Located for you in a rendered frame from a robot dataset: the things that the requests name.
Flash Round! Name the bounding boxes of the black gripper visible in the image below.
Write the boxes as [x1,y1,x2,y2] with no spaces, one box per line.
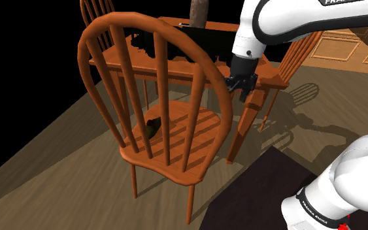
[224,54,260,103]

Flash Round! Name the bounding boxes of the black box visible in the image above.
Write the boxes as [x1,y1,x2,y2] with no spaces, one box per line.
[130,25,236,63]

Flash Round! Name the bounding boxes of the wooden table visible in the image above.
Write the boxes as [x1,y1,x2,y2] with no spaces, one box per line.
[89,16,290,165]

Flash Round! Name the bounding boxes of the wooden spindle-back chair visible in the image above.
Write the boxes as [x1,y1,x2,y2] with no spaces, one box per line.
[76,11,235,225]
[79,0,159,110]
[259,30,325,132]

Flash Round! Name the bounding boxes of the brown cylinder vase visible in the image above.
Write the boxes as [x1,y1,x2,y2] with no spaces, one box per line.
[188,0,210,29]

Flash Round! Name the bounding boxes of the dark green bottle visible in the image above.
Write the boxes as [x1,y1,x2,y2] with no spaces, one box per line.
[144,116,163,140]

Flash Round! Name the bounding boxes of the dark robot stand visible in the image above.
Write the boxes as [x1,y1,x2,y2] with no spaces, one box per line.
[199,146,368,230]

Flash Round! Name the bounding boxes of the wooden panelled door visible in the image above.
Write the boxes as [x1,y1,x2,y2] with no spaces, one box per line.
[301,26,368,76]

